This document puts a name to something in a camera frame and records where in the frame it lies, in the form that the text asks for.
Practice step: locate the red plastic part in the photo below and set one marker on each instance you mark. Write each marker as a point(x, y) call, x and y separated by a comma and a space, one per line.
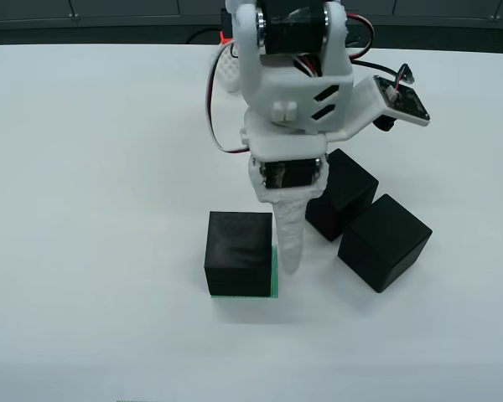
point(224, 38)

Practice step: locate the dark grey cabinet row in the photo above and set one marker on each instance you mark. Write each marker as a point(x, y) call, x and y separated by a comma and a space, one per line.
point(109, 8)

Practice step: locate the wrist camera in white mount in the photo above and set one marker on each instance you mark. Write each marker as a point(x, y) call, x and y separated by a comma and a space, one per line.
point(369, 100)

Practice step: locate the green striped square patch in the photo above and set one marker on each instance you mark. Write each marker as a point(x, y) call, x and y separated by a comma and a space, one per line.
point(276, 276)

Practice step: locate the black cube with seam line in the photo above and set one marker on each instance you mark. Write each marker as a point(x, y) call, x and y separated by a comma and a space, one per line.
point(239, 251)

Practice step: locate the plain black cube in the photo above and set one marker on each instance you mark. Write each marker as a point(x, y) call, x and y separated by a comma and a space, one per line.
point(348, 188)
point(381, 243)

